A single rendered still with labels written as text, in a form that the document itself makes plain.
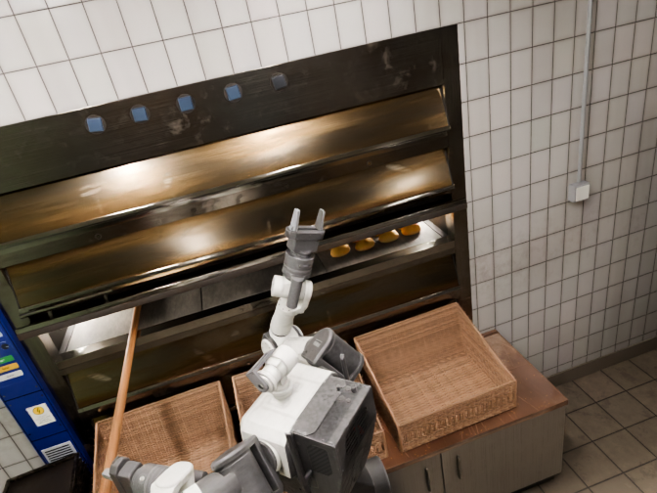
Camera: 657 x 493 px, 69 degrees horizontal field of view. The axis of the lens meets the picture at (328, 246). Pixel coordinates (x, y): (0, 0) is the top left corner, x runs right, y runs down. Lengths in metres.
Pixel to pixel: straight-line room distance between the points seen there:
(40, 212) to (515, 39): 1.92
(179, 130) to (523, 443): 1.94
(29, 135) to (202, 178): 0.57
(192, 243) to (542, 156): 1.59
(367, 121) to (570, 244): 1.30
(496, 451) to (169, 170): 1.79
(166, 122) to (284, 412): 1.09
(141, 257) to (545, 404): 1.79
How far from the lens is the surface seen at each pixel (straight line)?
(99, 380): 2.32
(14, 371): 2.29
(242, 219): 1.95
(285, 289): 1.44
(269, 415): 1.26
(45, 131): 1.89
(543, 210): 2.53
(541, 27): 2.28
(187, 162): 1.87
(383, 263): 2.19
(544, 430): 2.45
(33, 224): 1.99
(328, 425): 1.19
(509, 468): 2.50
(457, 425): 2.21
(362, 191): 2.02
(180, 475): 1.36
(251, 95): 1.83
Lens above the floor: 2.27
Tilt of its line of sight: 27 degrees down
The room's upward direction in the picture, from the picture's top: 12 degrees counter-clockwise
